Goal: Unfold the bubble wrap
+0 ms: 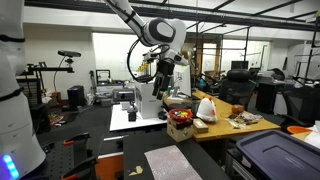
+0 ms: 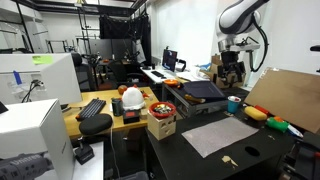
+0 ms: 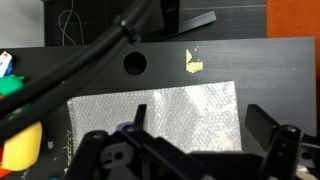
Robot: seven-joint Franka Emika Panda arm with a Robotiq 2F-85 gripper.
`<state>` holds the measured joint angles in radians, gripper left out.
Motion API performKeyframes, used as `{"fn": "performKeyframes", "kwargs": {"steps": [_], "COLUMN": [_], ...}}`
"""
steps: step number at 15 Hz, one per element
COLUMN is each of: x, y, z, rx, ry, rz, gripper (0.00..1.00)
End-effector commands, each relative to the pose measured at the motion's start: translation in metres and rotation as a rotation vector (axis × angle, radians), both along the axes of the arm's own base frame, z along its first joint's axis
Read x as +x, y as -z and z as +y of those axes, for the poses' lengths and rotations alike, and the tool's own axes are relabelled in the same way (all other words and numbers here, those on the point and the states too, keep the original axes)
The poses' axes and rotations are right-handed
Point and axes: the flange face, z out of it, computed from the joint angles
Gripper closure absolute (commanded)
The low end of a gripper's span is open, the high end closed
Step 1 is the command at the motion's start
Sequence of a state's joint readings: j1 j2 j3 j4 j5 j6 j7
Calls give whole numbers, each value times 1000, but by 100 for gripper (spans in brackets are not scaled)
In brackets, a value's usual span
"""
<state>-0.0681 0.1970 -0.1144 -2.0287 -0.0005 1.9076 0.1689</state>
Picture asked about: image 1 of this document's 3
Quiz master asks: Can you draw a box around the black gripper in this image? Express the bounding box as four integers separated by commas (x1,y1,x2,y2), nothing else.
151,58,177,101

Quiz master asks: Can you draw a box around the clear bubble wrap sheet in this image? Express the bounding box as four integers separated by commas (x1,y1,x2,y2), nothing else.
143,144,204,180

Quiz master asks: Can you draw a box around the white computer box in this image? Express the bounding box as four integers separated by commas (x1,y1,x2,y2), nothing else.
134,81,164,120

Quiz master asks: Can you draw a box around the black keyboard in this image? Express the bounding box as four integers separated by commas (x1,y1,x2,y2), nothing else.
163,100,193,111

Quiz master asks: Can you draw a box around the white-backed monitor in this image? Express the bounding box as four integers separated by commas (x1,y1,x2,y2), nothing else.
172,64,193,98

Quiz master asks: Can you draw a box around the red bowl of items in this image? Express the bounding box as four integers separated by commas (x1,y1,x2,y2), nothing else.
167,108,194,123

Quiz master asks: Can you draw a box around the black joystick stand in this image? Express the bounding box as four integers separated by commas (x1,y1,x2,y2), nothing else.
126,103,139,123

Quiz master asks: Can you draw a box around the grey machine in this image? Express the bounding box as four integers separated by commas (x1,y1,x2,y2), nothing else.
112,88,136,103

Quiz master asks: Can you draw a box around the black can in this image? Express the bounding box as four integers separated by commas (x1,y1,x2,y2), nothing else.
190,100,201,118

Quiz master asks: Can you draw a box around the wooden box with face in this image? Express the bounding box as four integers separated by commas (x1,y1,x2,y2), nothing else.
166,116,195,144

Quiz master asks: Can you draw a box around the white table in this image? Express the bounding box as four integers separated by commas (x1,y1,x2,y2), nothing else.
108,103,168,132

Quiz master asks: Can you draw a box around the small wooden box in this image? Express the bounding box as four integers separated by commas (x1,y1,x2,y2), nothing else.
192,118,210,135

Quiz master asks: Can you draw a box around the black office chair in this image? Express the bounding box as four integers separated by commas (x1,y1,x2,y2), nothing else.
217,68,258,108
280,87,320,128

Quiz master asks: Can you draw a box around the wooden desk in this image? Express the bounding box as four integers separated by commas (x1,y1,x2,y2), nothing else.
162,89,282,143

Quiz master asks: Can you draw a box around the orange ball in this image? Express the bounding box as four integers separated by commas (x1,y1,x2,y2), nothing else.
231,103,246,116

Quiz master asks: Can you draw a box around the black computer tower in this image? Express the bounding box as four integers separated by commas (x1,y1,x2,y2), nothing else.
66,85,86,110

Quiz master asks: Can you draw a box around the large tan scrap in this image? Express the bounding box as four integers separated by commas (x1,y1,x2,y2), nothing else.
128,165,145,177

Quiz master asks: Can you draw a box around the plastic wrapped clutter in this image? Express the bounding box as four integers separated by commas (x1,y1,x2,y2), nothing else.
225,110,265,131

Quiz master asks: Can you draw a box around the black orange bar clamp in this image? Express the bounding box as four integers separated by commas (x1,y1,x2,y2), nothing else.
61,155,100,180
62,132,91,148

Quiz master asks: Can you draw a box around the orange bowl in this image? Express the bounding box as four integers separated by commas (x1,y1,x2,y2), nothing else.
285,125,313,135

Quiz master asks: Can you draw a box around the white paper sheet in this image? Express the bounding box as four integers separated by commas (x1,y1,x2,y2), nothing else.
304,120,320,150

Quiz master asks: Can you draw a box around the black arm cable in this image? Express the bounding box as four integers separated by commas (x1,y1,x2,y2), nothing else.
126,37,161,84

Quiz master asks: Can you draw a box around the orange base plate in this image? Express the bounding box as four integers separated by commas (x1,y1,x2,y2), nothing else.
95,152,125,180

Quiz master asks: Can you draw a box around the black depth camera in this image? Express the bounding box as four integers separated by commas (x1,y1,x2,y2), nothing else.
57,49,82,59

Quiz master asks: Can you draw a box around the black camera stand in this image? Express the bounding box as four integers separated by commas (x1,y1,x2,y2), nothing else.
19,57,76,76

